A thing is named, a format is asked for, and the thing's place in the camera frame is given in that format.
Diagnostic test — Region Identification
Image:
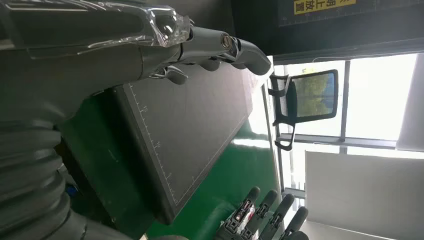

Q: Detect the green conveyor belt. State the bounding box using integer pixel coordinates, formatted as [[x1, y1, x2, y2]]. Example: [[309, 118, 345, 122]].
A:
[[145, 82, 286, 240]]

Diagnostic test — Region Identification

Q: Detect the black inbound scanner machine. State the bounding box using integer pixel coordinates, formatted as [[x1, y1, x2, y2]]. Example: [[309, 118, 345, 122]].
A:
[[110, 0, 424, 226]]

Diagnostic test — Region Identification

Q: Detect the dark green table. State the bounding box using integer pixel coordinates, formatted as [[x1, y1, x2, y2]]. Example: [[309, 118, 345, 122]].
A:
[[56, 87, 160, 240]]

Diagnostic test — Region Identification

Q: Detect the black office chair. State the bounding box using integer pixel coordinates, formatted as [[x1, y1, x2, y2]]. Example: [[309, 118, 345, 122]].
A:
[[267, 68, 339, 152]]

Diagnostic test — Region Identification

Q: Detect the yellow warning sticker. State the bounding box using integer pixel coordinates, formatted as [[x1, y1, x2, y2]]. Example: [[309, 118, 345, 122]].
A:
[[294, 0, 357, 16]]

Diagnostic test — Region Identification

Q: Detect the dark window frame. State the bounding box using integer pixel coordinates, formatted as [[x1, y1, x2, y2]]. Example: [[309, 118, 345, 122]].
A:
[[273, 49, 424, 200]]

